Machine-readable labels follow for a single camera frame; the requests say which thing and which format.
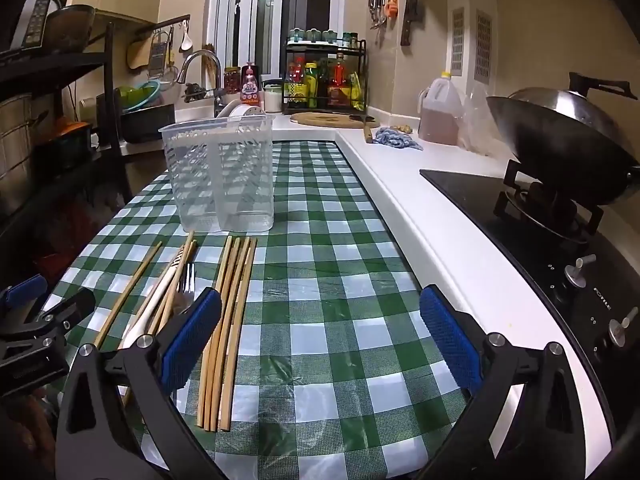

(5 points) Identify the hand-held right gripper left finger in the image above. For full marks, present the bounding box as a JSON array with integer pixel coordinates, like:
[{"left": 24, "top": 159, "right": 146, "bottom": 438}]
[{"left": 54, "top": 287, "right": 223, "bottom": 480}]

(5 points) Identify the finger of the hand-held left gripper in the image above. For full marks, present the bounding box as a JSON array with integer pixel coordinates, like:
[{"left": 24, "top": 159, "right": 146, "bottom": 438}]
[
  {"left": 20, "top": 287, "right": 97, "bottom": 346},
  {"left": 0, "top": 274, "right": 49, "bottom": 313}
]

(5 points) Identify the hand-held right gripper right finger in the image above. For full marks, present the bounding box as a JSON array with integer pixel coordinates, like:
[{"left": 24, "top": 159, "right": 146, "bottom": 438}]
[{"left": 419, "top": 284, "right": 588, "bottom": 480}]

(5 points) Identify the white handled metal fork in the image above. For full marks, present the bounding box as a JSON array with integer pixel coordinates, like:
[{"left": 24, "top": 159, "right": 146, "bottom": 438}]
[{"left": 172, "top": 262, "right": 197, "bottom": 318}]

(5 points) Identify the white patterned chopstick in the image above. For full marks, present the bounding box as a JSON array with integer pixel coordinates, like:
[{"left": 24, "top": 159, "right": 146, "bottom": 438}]
[{"left": 119, "top": 251, "right": 187, "bottom": 350}]

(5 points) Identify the clear plastic utensil holder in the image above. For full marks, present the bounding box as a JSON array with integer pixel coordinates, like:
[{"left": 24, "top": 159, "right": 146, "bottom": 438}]
[{"left": 159, "top": 114, "right": 277, "bottom": 233}]

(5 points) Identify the red plastic bag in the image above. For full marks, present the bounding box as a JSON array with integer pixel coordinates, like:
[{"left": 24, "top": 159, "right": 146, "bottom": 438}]
[{"left": 30, "top": 230, "right": 86, "bottom": 286}]

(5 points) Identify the black glass gas hob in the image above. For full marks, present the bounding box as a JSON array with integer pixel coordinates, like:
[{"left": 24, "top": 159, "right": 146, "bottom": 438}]
[{"left": 419, "top": 167, "right": 640, "bottom": 396}]

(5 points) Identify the green white checked tablecloth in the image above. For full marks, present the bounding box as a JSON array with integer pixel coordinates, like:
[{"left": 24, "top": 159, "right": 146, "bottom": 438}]
[{"left": 37, "top": 140, "right": 481, "bottom": 480}]

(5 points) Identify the steel stove knob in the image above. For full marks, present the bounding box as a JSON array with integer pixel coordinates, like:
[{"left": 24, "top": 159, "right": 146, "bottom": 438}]
[
  {"left": 564, "top": 255, "right": 597, "bottom": 288},
  {"left": 602, "top": 310, "right": 640, "bottom": 348}
]

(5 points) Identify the large steel stockpot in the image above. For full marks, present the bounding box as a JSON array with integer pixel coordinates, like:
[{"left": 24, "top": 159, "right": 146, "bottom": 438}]
[{"left": 0, "top": 95, "right": 36, "bottom": 211}]

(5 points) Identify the black pot orange lid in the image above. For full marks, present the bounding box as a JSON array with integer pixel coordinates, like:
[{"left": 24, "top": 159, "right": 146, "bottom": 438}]
[{"left": 35, "top": 117, "right": 98, "bottom": 171}]

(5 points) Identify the black pan support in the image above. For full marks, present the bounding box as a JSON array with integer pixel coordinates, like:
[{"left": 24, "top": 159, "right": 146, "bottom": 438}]
[{"left": 495, "top": 159, "right": 606, "bottom": 243}]

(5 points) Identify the black canister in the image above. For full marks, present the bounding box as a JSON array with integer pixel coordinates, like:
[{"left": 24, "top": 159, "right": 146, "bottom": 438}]
[{"left": 96, "top": 92, "right": 123, "bottom": 148}]

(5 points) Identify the black cooking pot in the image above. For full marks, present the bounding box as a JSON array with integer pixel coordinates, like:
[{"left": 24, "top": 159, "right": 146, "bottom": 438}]
[{"left": 120, "top": 104, "right": 177, "bottom": 143}]

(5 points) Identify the blue rag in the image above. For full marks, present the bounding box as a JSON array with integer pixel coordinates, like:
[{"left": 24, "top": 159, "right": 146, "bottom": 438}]
[{"left": 374, "top": 126, "right": 423, "bottom": 152}]

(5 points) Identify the green plastic bowl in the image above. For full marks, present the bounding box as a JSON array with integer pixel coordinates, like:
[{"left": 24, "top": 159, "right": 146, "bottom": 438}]
[{"left": 116, "top": 86, "right": 146, "bottom": 111}]

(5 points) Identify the black wok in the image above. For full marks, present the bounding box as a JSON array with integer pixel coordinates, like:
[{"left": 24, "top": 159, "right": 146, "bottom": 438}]
[{"left": 486, "top": 95, "right": 640, "bottom": 208}]

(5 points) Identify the plastic oil jug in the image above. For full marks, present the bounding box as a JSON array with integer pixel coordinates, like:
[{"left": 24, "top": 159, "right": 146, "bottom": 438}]
[{"left": 417, "top": 71, "right": 463, "bottom": 146}]

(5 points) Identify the clear plastic bag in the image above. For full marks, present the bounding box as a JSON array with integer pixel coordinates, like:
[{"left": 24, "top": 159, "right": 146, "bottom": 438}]
[{"left": 457, "top": 82, "right": 516, "bottom": 156}]

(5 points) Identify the black shelf rack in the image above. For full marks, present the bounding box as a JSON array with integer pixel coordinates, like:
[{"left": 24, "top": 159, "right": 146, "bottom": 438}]
[{"left": 0, "top": 10, "right": 133, "bottom": 281}]

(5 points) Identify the teal plastic basin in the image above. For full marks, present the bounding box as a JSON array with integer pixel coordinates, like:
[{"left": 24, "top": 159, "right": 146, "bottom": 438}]
[{"left": 120, "top": 82, "right": 163, "bottom": 110}]

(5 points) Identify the white jar black lid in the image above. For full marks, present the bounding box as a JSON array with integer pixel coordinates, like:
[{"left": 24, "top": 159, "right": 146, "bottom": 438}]
[{"left": 262, "top": 79, "right": 284, "bottom": 112}]

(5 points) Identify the round wooden board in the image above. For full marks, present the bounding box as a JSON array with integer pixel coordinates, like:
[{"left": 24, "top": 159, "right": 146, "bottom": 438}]
[{"left": 289, "top": 111, "right": 368, "bottom": 128}]

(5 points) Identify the hanging wooden board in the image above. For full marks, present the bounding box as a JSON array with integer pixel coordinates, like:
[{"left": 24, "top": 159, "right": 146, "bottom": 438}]
[{"left": 126, "top": 32, "right": 156, "bottom": 72}]

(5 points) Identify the pink detergent bottle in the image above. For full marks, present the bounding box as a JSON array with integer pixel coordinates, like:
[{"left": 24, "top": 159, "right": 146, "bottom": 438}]
[{"left": 240, "top": 62, "right": 263, "bottom": 107}]

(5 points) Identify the yellow seasoning packet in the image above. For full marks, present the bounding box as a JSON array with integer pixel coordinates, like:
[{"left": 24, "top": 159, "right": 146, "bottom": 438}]
[{"left": 350, "top": 72, "right": 366, "bottom": 111}]

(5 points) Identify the brown wooden bowl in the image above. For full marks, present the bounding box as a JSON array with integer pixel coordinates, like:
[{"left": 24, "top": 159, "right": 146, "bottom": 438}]
[{"left": 44, "top": 4, "right": 97, "bottom": 53}]

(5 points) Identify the metal grater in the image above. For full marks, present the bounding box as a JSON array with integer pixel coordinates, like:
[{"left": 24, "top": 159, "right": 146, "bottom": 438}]
[{"left": 149, "top": 30, "right": 168, "bottom": 78}]

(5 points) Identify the red capped sauce bottle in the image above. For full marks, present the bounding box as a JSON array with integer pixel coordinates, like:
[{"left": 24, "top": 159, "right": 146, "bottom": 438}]
[{"left": 286, "top": 57, "right": 307, "bottom": 108}]

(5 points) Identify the black spice rack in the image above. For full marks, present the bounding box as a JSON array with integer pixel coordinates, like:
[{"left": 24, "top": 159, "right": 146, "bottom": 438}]
[{"left": 282, "top": 35, "right": 368, "bottom": 115}]

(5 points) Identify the black control panel appliance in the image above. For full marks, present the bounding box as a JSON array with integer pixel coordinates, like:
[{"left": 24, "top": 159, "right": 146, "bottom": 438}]
[{"left": 10, "top": 0, "right": 61, "bottom": 51}]

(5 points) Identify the green yellow bottle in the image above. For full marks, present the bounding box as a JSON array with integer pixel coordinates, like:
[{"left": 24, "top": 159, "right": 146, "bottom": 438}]
[{"left": 304, "top": 62, "right": 320, "bottom": 108}]

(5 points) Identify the red orange oil bottle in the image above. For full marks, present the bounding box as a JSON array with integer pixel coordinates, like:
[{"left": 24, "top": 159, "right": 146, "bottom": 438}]
[{"left": 327, "top": 52, "right": 353, "bottom": 106}]

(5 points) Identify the steel faucet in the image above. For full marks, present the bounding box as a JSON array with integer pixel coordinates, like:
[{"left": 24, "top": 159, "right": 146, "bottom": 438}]
[{"left": 176, "top": 50, "right": 226, "bottom": 116}]

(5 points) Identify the sliding window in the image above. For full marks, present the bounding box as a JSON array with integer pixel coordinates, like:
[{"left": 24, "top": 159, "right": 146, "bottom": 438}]
[{"left": 207, "top": 0, "right": 351, "bottom": 106}]

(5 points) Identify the wooden handled spatula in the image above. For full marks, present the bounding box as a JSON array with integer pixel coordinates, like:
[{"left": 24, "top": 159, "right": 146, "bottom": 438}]
[{"left": 350, "top": 115, "right": 381, "bottom": 145}]

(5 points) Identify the white wall vent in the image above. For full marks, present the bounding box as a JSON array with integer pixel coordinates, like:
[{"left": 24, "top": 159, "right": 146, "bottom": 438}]
[
  {"left": 451, "top": 7, "right": 466, "bottom": 72},
  {"left": 474, "top": 9, "right": 493, "bottom": 83}
]

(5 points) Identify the black hanging rail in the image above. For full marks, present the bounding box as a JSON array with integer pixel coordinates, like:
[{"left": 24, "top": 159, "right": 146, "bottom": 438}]
[{"left": 135, "top": 14, "right": 192, "bottom": 37}]

